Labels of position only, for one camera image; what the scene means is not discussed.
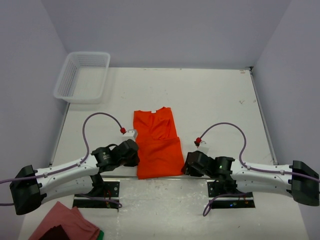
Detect orange t shirt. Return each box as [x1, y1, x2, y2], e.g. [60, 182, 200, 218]
[133, 107, 185, 180]

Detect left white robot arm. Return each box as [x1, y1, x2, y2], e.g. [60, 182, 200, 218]
[9, 139, 140, 216]

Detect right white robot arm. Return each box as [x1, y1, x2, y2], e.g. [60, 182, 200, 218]
[181, 151, 320, 207]

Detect white plastic basket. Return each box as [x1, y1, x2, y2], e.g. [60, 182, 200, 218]
[53, 51, 111, 104]

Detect green folded t shirt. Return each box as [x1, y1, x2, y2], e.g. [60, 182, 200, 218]
[96, 230, 105, 240]

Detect pink folded t shirt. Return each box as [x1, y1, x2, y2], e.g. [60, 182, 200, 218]
[29, 201, 101, 240]

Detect dark maroon folded t shirt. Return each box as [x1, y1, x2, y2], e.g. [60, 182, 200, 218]
[39, 225, 70, 240]

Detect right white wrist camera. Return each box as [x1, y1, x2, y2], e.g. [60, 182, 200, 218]
[194, 137, 210, 155]

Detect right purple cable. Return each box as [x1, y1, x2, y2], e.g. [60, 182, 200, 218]
[202, 122, 320, 217]

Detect purple cable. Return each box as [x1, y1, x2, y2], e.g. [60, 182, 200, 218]
[202, 122, 320, 217]
[0, 112, 123, 209]

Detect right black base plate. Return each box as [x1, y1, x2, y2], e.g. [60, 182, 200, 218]
[207, 180, 256, 209]

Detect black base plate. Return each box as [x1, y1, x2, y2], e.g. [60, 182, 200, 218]
[207, 180, 256, 209]
[72, 181, 120, 210]

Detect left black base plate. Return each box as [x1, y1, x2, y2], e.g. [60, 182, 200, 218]
[72, 181, 120, 210]

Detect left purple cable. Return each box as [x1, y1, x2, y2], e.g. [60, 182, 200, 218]
[0, 112, 123, 209]

